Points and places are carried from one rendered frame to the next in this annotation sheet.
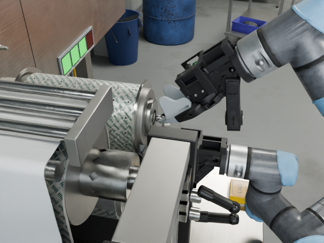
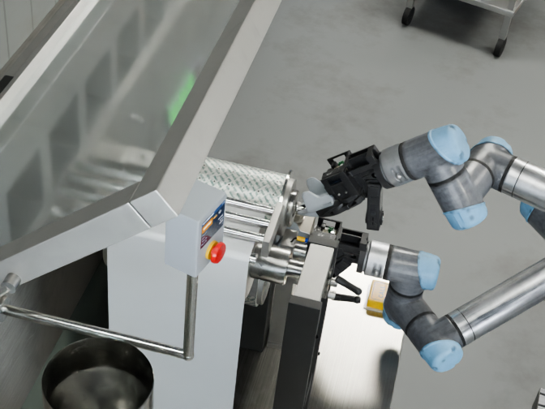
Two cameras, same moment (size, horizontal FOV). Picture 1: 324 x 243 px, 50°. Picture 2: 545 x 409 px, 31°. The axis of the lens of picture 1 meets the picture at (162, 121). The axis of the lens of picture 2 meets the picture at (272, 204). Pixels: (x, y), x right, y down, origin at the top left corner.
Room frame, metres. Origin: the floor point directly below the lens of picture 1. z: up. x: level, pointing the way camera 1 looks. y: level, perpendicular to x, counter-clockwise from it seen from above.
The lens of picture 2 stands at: (-0.90, 0.15, 2.53)
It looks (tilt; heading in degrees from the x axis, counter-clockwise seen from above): 41 degrees down; 356
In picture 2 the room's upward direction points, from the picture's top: 7 degrees clockwise
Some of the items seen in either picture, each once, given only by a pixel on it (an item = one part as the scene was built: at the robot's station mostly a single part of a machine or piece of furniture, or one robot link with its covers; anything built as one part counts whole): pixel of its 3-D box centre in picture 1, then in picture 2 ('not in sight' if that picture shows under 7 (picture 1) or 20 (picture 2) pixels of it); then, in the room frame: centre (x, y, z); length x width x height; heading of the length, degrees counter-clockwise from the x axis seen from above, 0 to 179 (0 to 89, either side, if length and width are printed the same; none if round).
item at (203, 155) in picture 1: (200, 154); (337, 247); (0.61, -0.09, 1.12); 0.12 x 0.08 x 0.09; 78
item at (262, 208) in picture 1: (266, 201); (406, 306); (0.56, -0.25, 1.01); 0.11 x 0.08 x 0.11; 26
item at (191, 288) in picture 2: not in sight; (190, 307); (0.04, 0.19, 1.51); 0.02 x 0.02 x 0.20
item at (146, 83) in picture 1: (143, 116); (283, 206); (0.57, 0.04, 1.25); 0.15 x 0.01 x 0.15; 168
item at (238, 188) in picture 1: (242, 191); (384, 296); (0.68, -0.23, 0.91); 0.07 x 0.07 x 0.02; 78
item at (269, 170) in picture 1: (270, 167); (411, 269); (0.57, -0.24, 1.11); 0.11 x 0.08 x 0.09; 78
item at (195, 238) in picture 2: not in sight; (200, 230); (0.04, 0.18, 1.66); 0.07 x 0.07 x 0.10; 62
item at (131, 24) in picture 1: (123, 36); not in sight; (3.38, 0.39, 0.26); 0.44 x 0.40 x 0.51; 75
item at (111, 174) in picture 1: (111, 174); (271, 263); (0.32, 0.07, 1.33); 0.06 x 0.06 x 0.06; 78
